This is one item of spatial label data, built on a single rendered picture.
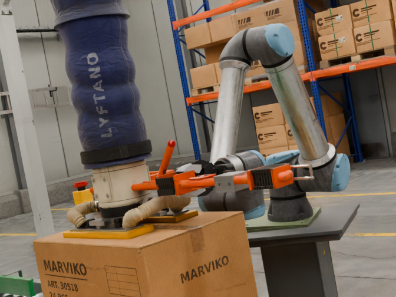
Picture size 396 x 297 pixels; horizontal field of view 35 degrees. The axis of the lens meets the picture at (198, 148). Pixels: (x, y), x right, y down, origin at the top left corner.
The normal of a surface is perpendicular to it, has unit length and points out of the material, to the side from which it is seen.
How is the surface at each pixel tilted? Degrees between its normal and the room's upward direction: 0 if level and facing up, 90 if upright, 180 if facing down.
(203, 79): 92
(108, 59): 76
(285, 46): 87
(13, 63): 90
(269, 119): 91
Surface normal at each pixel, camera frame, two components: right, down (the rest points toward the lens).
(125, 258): -0.72, 0.17
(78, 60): -0.37, -0.12
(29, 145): 0.71, -0.09
